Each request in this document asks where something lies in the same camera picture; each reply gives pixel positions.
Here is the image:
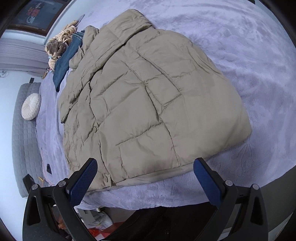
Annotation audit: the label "beige puffer jacket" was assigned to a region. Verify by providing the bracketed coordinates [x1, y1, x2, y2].
[58, 9, 252, 191]

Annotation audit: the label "pile of striped clothes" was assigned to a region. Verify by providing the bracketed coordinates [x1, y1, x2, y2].
[45, 20, 79, 70]

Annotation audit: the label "round cream pleated pillow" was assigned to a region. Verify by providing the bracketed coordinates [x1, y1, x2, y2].
[21, 93, 41, 121]

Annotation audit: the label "grey quilted headboard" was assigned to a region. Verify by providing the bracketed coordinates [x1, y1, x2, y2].
[11, 82, 48, 198]

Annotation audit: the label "folded blue denim jeans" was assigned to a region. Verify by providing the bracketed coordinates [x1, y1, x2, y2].
[53, 30, 85, 92]

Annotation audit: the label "grey window curtain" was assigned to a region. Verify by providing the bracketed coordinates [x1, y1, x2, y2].
[1, 38, 49, 76]

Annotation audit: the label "lavender plush bed blanket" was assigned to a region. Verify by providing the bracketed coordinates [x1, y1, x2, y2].
[36, 1, 295, 210]

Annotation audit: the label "dark framed window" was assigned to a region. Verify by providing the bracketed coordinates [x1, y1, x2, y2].
[8, 0, 71, 37]

